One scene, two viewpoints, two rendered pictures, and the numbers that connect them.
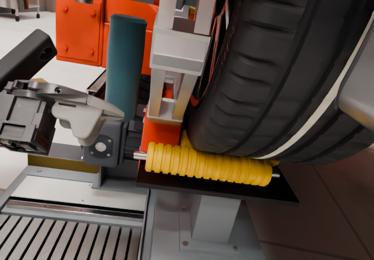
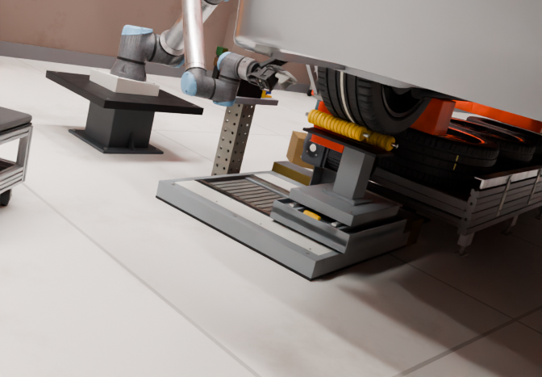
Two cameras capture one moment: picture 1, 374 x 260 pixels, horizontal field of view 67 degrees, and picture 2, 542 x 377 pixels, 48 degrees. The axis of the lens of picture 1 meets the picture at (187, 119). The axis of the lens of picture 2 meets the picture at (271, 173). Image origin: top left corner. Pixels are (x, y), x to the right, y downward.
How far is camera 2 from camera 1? 2.05 m
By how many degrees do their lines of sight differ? 40
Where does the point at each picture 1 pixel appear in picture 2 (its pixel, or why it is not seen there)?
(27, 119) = (267, 74)
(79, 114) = (282, 77)
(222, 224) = (349, 182)
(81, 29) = not seen: hidden behind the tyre
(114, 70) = not seen: hidden behind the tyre
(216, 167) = (335, 123)
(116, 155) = (320, 156)
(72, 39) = not seen: hidden behind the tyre
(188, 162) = (324, 118)
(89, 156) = (305, 153)
